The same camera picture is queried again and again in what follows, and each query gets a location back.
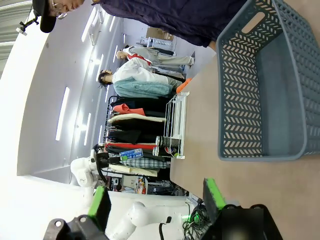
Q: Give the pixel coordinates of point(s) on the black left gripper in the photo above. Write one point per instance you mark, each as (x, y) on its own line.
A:
(102, 160)

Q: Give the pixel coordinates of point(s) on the black green-padded right gripper finger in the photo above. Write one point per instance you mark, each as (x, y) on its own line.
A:
(212, 197)

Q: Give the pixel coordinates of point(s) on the blue-grey plastic lattice basket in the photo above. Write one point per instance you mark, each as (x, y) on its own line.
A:
(277, 105)

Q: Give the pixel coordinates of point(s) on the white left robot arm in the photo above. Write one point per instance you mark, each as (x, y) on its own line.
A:
(82, 172)

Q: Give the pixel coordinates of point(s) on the person's right hand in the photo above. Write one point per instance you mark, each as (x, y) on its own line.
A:
(213, 45)

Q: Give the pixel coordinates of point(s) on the beige hanging garment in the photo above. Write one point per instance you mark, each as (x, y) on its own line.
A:
(132, 170)

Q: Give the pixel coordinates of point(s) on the plaid hanging garment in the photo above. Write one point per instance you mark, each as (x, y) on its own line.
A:
(145, 163)

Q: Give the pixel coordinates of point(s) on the red hanging garment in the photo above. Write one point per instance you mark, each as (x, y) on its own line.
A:
(130, 146)

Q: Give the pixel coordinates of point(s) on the dark patterned drink can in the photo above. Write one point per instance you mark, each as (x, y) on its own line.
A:
(167, 141)

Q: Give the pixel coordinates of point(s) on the short ceiling light strip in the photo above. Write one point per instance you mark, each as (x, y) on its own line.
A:
(87, 128)

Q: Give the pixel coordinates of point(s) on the black clothes rack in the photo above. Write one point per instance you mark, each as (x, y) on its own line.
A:
(135, 132)

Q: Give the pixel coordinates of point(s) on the cream hanging garment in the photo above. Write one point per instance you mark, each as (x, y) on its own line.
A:
(135, 118)

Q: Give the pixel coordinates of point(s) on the long ceiling light strip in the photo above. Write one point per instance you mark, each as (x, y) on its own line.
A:
(62, 113)

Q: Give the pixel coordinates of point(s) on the orange hanging garment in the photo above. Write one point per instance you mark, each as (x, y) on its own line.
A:
(126, 110)

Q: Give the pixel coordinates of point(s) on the orange cloth object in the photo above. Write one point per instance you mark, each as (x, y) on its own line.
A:
(183, 85)

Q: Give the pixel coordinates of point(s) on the dark-wigged mannequin in white shirt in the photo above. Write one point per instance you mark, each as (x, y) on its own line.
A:
(140, 73)

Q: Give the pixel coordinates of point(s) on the bald mannequin in grey clothes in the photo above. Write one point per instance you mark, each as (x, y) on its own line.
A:
(155, 56)

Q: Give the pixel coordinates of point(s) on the white slatted rack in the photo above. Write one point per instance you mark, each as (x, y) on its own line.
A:
(157, 42)

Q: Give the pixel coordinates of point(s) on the cardboard box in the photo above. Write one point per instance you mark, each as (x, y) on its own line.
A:
(157, 33)

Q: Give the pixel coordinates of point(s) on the person's navy jacket torso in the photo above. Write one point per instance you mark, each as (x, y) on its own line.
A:
(175, 17)

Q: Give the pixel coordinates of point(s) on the black cap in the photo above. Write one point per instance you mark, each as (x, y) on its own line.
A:
(46, 17)

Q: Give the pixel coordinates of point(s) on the thin-rimmed glasses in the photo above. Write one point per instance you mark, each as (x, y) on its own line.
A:
(58, 11)

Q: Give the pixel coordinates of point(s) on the person's head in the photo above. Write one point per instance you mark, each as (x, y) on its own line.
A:
(68, 6)

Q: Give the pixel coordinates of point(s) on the cap-mounted camera on arm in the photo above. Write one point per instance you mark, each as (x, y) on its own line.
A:
(28, 23)

